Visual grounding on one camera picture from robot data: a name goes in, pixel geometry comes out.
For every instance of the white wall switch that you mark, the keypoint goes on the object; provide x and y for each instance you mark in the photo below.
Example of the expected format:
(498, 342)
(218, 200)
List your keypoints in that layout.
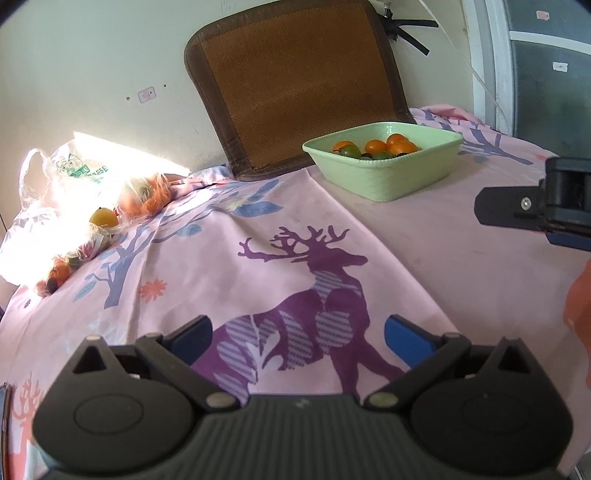
(146, 95)

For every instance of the green tomato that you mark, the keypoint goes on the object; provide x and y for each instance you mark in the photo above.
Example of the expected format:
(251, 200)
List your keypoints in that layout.
(351, 152)
(383, 155)

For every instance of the clear bag of fruits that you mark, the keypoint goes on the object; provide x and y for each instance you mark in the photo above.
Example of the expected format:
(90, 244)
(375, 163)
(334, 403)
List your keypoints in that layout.
(63, 266)

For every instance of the green plastic basket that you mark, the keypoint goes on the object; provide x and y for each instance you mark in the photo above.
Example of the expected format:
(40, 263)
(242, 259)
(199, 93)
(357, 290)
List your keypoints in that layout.
(385, 180)

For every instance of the yellow fruit by bags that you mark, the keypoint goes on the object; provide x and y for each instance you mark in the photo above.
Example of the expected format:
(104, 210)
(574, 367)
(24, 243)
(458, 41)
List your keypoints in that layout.
(104, 218)

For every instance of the frosted glass door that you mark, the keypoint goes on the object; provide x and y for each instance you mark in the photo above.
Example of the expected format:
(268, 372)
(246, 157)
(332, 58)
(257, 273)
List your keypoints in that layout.
(532, 70)

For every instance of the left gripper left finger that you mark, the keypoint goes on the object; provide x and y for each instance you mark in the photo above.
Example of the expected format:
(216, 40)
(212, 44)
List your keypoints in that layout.
(169, 358)

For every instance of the large orange tangerine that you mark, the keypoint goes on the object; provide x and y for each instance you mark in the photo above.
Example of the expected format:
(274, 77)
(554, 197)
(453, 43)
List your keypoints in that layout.
(403, 148)

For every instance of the small orange tomato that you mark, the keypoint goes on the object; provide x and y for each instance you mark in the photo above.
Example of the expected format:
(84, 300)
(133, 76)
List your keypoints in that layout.
(376, 146)

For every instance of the brown woven seat cushion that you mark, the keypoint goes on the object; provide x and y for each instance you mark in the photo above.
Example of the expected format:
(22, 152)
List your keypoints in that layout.
(277, 75)

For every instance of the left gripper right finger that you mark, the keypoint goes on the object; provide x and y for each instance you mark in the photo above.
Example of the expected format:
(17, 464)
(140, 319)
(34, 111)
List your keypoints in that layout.
(431, 359)

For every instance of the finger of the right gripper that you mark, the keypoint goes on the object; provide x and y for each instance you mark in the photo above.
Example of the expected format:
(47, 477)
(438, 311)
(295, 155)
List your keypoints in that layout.
(514, 207)
(569, 241)

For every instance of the orange tangerine front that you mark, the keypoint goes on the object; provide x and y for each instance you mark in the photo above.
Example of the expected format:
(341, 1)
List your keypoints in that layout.
(341, 144)

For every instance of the green tomato back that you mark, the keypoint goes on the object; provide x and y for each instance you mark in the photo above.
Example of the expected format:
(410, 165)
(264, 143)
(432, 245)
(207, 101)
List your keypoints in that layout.
(351, 152)

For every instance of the white plastic shopping bag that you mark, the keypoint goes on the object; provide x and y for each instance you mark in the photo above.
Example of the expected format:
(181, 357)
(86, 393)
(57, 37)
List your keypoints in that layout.
(58, 194)

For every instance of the pink deer print bedsheet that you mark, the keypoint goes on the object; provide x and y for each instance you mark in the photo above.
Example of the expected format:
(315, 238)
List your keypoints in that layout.
(299, 277)

